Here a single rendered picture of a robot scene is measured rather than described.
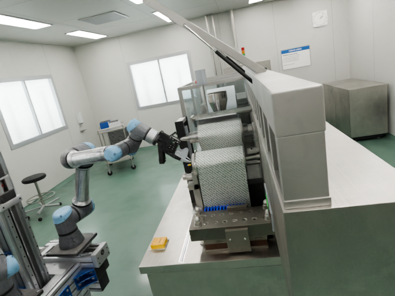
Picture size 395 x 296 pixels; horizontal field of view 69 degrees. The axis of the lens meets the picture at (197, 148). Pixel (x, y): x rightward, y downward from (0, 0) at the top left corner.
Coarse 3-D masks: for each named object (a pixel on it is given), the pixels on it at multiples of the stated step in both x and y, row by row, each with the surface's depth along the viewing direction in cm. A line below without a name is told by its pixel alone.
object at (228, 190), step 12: (204, 180) 143; (216, 180) 142; (228, 180) 141; (240, 180) 140; (204, 192) 145; (216, 192) 144; (228, 192) 143; (240, 192) 142; (204, 204) 147; (216, 204) 146; (228, 204) 145
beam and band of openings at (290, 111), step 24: (264, 72) 110; (264, 96) 61; (288, 96) 46; (312, 96) 46; (264, 120) 79; (288, 120) 48; (312, 120) 47; (264, 144) 91; (288, 144) 49; (312, 144) 49; (288, 168) 50; (312, 168) 50; (288, 192) 52; (312, 192) 51
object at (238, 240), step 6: (234, 228) 125; (240, 228) 125; (246, 228) 124; (228, 234) 125; (234, 234) 125; (240, 234) 124; (246, 234) 124; (228, 240) 126; (234, 240) 125; (240, 240) 125; (246, 240) 125; (228, 246) 127; (234, 246) 126; (240, 246) 126; (246, 246) 125; (234, 252) 127
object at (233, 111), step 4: (236, 108) 168; (240, 108) 164; (244, 108) 163; (248, 108) 160; (212, 112) 170; (216, 112) 166; (220, 112) 166; (224, 112) 162; (228, 112) 162; (232, 112) 161; (236, 112) 161; (192, 116) 167; (196, 116) 168; (200, 116) 164; (204, 116) 164; (208, 116) 164; (212, 116) 164; (216, 116) 164; (220, 116) 162; (192, 120) 165
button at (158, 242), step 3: (156, 237) 149; (159, 237) 148; (162, 237) 147; (165, 237) 147; (153, 240) 146; (156, 240) 146; (159, 240) 145; (162, 240) 145; (165, 240) 145; (153, 243) 144; (156, 243) 143; (159, 243) 143; (162, 243) 142; (165, 243) 144; (150, 246) 143; (153, 246) 142; (156, 246) 142; (159, 246) 142; (162, 246) 142
